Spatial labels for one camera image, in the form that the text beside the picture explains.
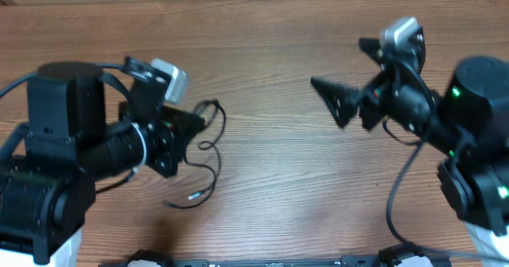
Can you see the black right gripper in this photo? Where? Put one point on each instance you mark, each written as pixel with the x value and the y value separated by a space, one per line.
pixel 347 97

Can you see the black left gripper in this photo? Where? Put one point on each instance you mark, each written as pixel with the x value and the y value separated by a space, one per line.
pixel 171 131

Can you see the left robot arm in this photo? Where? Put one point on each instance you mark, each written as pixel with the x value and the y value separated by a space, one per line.
pixel 87 122

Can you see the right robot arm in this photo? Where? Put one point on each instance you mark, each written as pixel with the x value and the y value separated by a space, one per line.
pixel 468 124

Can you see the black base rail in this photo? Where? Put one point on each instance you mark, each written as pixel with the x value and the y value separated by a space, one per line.
pixel 394 256

